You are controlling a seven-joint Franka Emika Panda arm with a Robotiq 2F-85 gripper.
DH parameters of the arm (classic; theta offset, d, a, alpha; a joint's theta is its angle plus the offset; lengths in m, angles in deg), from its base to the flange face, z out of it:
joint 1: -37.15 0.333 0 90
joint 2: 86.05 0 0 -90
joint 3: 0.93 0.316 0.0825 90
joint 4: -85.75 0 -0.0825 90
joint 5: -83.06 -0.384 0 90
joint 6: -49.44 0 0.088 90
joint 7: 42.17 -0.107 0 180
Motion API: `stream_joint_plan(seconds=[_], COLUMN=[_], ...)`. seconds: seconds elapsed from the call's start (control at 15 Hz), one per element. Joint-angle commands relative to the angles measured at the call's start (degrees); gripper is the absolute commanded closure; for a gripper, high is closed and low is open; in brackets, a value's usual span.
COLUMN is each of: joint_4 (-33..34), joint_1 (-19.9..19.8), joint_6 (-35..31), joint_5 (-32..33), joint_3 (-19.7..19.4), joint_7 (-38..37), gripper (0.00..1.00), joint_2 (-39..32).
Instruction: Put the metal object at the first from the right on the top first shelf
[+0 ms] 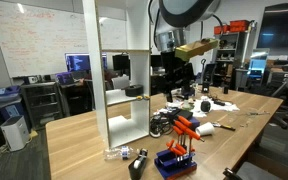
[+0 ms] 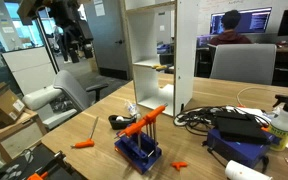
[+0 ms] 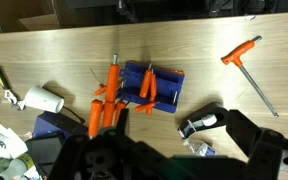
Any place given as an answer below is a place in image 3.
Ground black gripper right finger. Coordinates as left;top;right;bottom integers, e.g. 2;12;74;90
225;109;288;180

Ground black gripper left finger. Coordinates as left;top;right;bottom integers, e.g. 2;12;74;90
48;107;172;180

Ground thick orange T-handle hex key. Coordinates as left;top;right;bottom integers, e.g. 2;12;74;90
104;53;121;103

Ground white item in tray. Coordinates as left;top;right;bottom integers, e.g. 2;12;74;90
201;113;218;127

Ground clear plastic water bottle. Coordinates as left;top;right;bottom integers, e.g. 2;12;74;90
182;137;218;158

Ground black flat device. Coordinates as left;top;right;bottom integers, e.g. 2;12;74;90
25;132;66;176

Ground black and silver tool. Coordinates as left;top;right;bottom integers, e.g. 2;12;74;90
177;102;231;140

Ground blue box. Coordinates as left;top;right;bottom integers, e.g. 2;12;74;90
33;111;89;142

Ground blue hex key rack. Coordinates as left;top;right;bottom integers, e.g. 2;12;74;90
116;60;186;115

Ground white paper cup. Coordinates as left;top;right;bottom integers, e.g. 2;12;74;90
23;85;65;115

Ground spray bottle with yellow label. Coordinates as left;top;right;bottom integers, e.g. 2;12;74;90
0;152;36;180

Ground white papers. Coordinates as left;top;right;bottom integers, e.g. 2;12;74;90
0;124;29;168

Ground small white scrap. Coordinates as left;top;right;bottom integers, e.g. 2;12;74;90
244;14;257;22

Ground cardboard box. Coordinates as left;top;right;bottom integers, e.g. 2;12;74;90
0;0;62;33

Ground black cable bundle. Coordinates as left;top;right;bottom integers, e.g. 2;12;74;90
61;105;87;125

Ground long orange T-handle hex key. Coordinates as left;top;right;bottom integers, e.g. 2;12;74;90
220;35;280;119

